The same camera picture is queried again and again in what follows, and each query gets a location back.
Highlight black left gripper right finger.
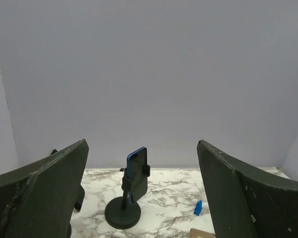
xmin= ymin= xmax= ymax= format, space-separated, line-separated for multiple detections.
xmin=197 ymin=140 xmax=298 ymax=238

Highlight dark phone on corner stand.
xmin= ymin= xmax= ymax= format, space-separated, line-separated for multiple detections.
xmin=51 ymin=151 xmax=85 ymax=213

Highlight wooden chessboard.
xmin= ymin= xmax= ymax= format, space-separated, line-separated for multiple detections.
xmin=190 ymin=228 xmax=216 ymax=238

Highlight small blue plastic piece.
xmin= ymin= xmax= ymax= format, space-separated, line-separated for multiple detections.
xmin=193 ymin=200 xmax=203 ymax=216

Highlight black round-base phone stand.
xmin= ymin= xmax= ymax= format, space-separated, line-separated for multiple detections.
xmin=105 ymin=165 xmax=150 ymax=230

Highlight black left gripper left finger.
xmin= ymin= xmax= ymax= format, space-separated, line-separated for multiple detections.
xmin=0 ymin=139 xmax=89 ymax=238

